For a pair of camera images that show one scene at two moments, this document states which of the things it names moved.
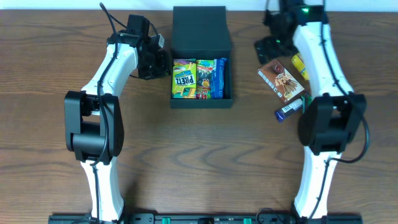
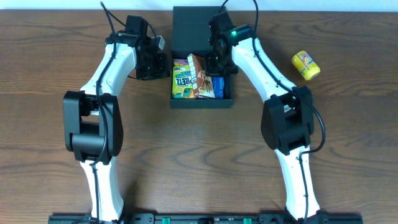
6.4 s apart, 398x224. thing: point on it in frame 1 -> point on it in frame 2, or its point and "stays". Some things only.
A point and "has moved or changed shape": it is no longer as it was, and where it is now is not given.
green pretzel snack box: x=184 y=78 stays
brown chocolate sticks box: x=280 y=81 has moved or changed shape
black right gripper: x=263 y=51 -> x=219 y=70
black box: x=201 y=32 stays
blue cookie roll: x=217 y=78 stays
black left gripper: x=158 y=66 stays
